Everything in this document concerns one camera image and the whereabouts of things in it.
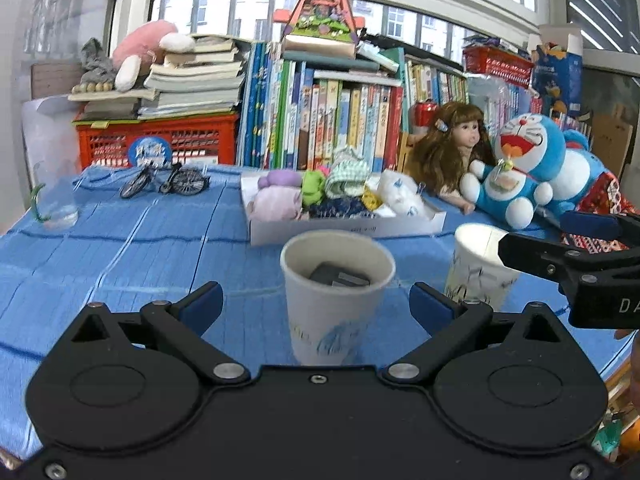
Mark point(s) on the triangular toy house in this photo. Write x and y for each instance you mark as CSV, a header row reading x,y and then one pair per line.
x,y
322,5

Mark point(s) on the brown cardboard piece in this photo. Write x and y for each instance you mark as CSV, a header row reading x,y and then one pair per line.
x,y
610,140

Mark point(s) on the blue round sign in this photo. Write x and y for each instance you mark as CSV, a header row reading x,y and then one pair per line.
x,y
149,152

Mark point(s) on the paper cup with blue drawing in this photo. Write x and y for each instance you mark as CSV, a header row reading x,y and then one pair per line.
x,y
330,320

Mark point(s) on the brown-haired doll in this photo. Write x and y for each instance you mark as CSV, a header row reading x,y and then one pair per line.
x,y
445,160

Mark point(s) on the red plastic crate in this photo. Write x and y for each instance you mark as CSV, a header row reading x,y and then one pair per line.
x,y
200,140

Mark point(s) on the row of upright books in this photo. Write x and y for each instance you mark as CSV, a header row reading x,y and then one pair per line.
x,y
325,120

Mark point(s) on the dark blue floral cloth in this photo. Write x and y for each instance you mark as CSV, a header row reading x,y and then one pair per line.
x,y
340,207

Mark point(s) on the light blue tissue packet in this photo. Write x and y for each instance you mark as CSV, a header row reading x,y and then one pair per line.
x,y
400,195

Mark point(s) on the green checked cloth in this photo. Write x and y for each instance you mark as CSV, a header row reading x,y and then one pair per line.
x,y
347,175

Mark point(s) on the stack of books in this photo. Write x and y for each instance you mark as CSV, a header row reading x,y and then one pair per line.
x,y
195,85

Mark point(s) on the blue carton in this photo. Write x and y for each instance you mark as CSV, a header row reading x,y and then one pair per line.
x,y
555,75

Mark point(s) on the red floral cloth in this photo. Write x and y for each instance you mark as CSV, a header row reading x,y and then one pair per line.
x,y
605,200

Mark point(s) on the flat books on row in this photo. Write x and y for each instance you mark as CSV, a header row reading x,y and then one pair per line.
x,y
350,60

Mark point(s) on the blue cat plush toy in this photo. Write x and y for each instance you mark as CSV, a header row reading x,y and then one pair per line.
x,y
530,160

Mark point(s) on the red drink can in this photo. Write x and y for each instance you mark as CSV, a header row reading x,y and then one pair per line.
x,y
425,115

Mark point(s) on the pink plush toy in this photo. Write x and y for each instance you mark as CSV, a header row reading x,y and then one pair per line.
x,y
142,45

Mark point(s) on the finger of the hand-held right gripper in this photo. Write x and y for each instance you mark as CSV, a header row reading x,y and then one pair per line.
x,y
535,257
592,226

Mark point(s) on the white cardboard box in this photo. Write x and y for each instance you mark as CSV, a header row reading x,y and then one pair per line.
x,y
340,232

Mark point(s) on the paper cup with black drawing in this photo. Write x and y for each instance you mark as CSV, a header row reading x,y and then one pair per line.
x,y
475,270

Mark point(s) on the green cloth bundle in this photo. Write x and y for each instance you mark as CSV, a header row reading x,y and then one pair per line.
x,y
314,185

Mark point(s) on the translucent plastic bag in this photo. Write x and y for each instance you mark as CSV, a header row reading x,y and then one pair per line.
x,y
47,130

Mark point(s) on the pale pink cloth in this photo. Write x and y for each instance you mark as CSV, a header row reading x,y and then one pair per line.
x,y
275,205

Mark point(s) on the wooden bookend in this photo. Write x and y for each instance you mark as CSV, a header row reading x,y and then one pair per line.
x,y
405,152

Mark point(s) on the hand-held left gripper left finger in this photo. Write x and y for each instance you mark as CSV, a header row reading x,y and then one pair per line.
x,y
202,305

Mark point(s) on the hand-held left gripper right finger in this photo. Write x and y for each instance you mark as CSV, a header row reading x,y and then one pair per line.
x,y
430,305

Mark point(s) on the red plastic basket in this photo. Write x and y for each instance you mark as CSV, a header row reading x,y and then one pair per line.
x,y
500,62

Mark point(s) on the grey plush toy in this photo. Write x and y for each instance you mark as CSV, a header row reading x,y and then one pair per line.
x,y
97,62

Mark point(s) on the black miniature bicycle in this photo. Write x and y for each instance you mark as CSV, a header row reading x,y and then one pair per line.
x,y
185,180

